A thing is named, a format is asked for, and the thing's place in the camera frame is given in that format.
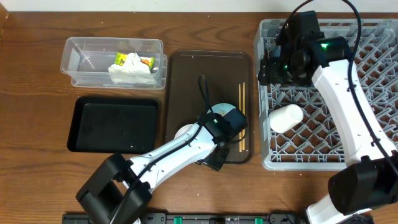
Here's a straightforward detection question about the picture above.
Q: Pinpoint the light blue bowl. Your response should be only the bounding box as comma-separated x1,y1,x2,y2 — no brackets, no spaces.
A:
207,103,236,116

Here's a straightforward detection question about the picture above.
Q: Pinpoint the white cup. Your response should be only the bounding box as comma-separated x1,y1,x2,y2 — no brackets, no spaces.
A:
268,104,303,133

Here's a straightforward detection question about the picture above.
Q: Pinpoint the white tissue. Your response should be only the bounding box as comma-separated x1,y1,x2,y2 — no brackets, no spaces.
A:
108,63,155,85

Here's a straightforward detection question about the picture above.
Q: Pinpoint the yellow green snack wrapper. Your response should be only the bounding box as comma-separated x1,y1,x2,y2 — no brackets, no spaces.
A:
114,52,155,69

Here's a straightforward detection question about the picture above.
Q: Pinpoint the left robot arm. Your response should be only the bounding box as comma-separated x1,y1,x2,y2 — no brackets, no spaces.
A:
76,108,248,223

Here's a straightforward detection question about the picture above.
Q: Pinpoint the grey dishwasher rack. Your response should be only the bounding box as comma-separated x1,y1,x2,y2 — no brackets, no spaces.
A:
258,19,397,171

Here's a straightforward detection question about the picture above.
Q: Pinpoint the clear plastic waste bin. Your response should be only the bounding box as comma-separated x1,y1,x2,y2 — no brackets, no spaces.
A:
60,37,167,90

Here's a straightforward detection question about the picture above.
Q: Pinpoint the right wooden chopstick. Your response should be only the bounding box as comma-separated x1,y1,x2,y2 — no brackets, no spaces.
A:
241,82,246,151

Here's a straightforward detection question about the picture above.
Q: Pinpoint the wooden chopstick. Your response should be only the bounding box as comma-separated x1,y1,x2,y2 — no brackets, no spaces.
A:
238,84,243,152
241,82,246,151

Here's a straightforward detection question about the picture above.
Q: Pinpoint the white pink bowl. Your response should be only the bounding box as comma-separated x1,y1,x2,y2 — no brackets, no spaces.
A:
174,124,193,139

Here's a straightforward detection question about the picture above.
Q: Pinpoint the left wooden chopstick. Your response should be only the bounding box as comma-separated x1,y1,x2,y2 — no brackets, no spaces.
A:
238,84,243,152

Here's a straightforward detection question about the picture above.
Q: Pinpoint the brown serving tray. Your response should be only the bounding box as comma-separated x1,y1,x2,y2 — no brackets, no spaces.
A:
164,50,254,164

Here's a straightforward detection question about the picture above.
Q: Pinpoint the black plastic tray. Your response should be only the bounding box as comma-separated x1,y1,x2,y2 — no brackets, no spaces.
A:
67,96,158,154

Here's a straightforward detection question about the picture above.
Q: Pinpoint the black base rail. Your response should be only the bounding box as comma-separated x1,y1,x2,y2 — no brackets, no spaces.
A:
61,213,375,224

